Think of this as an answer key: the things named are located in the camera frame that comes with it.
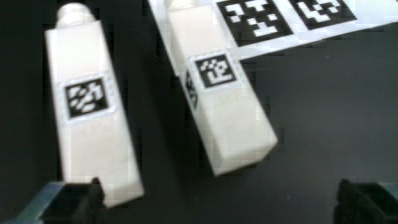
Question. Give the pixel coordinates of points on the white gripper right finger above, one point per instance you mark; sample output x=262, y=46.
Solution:
x=366, y=203

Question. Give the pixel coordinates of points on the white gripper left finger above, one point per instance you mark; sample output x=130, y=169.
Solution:
x=66, y=204

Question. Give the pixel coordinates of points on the white desk leg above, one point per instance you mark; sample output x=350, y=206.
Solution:
x=95, y=139
x=235, y=129

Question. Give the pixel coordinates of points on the fiducial marker sheet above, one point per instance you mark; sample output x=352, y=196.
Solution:
x=258, y=26

